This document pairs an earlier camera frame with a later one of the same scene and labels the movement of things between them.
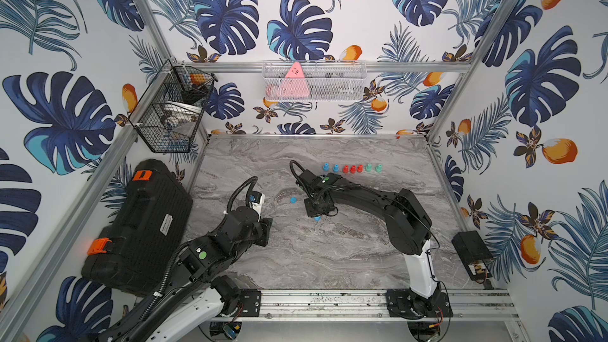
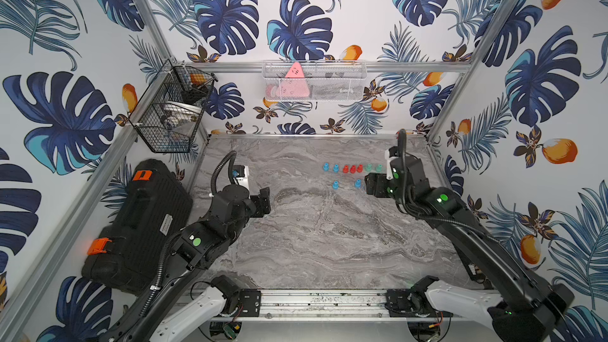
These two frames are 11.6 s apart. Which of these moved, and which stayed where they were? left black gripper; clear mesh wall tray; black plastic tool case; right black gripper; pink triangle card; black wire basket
Moved: right black gripper; left black gripper
Stayed: black wire basket; pink triangle card; black plastic tool case; clear mesh wall tray
